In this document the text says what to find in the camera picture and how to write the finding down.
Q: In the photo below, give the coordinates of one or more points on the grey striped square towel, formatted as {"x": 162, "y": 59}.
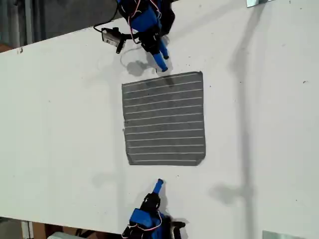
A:
{"x": 164, "y": 119}

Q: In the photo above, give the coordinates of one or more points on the white container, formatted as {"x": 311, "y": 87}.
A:
{"x": 62, "y": 235}

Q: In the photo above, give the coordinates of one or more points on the white table leg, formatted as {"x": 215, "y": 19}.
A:
{"x": 27, "y": 230}

